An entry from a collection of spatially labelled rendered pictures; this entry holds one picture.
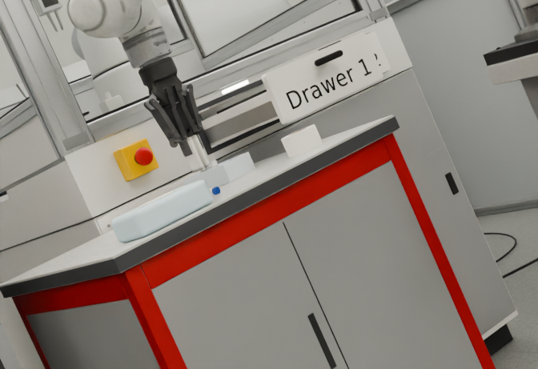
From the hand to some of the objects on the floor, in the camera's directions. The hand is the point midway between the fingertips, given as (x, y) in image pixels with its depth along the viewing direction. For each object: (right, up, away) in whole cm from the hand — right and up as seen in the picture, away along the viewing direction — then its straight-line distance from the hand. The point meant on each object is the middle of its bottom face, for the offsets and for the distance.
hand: (194, 153), depth 206 cm
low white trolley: (+31, -79, -9) cm, 85 cm away
